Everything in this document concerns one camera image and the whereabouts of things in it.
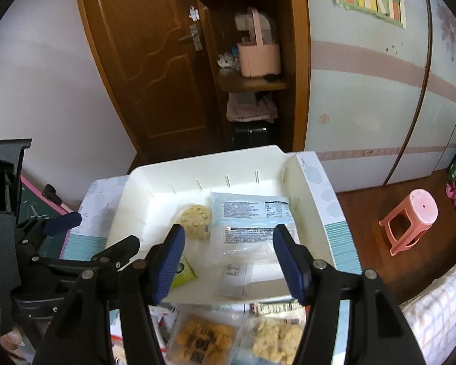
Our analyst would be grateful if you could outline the pale sliding-door wardrobe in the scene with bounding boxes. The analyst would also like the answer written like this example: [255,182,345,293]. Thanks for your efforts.
[302,0,456,194]

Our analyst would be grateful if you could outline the brown wooden door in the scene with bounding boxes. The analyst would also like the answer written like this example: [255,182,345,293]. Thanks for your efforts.
[73,0,229,162]

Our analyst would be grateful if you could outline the white plastic storage bin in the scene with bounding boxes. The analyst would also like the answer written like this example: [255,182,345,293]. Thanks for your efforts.
[106,144,362,305]

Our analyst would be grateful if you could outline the red packet with white label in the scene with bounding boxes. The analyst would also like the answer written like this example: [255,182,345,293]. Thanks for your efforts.
[249,300,302,317]

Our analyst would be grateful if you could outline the grey appliance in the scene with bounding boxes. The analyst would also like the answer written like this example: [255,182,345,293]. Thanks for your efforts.
[233,11,278,46]

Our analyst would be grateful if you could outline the clear packet of brown cookies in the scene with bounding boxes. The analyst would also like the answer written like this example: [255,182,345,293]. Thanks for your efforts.
[165,312,241,365]

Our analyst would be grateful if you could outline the pink plastic basket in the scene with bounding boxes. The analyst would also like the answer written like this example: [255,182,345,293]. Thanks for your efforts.
[237,8,282,79]

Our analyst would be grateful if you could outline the black suitcase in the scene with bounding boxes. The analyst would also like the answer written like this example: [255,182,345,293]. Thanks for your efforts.
[232,120,278,150]

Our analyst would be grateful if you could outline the clear packet of yellow crisps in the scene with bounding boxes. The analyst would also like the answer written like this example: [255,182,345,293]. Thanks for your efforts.
[239,311,308,365]

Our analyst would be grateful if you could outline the round yellow cookie packet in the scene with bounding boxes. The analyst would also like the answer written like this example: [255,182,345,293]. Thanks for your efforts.
[175,203,213,241]

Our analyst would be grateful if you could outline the light blue snack packet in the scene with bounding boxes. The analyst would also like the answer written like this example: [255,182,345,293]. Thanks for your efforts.
[209,191,292,229]

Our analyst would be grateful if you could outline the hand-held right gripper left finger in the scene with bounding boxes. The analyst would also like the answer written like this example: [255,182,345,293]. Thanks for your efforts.
[32,224,187,365]

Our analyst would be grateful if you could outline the person's left hand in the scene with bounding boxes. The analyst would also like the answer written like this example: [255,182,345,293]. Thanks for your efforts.
[0,327,35,362]

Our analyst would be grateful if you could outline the small green snack packet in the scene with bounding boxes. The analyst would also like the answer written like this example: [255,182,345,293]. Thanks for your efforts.
[170,255,199,290]

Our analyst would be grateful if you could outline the white and red snack packet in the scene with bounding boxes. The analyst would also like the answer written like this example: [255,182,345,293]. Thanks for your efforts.
[150,303,182,346]

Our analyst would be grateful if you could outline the wooden shelf cabinet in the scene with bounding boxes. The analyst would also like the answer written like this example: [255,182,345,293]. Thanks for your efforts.
[189,0,313,153]

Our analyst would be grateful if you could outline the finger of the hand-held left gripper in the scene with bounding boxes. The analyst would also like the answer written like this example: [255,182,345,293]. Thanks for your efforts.
[13,211,83,260]
[34,235,141,274]

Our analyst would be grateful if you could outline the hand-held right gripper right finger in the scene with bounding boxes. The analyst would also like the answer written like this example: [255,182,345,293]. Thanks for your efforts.
[272,224,426,365]

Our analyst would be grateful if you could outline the translucent white snack packet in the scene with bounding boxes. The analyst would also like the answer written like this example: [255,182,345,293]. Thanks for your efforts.
[213,225,291,302]

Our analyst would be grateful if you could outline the checkered blanket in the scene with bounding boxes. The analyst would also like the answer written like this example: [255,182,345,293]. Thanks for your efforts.
[401,243,456,365]

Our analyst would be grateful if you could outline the green chalkboard with pink frame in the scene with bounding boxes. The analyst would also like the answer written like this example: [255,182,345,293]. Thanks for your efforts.
[0,129,81,261]

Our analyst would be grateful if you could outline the pink plastic stool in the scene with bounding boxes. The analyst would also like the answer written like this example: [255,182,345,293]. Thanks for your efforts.
[378,189,439,256]

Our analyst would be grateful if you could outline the small white toys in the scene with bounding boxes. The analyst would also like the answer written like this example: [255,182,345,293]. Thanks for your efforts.
[216,50,241,71]

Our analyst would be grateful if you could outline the folded pink cloth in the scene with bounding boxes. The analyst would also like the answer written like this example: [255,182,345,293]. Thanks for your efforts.
[226,92,279,123]

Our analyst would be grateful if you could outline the black clip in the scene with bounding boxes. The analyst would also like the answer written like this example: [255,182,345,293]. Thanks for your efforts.
[42,183,63,204]

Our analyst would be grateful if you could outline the metal door handle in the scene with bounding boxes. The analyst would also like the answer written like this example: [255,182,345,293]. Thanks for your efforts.
[178,23,203,51]

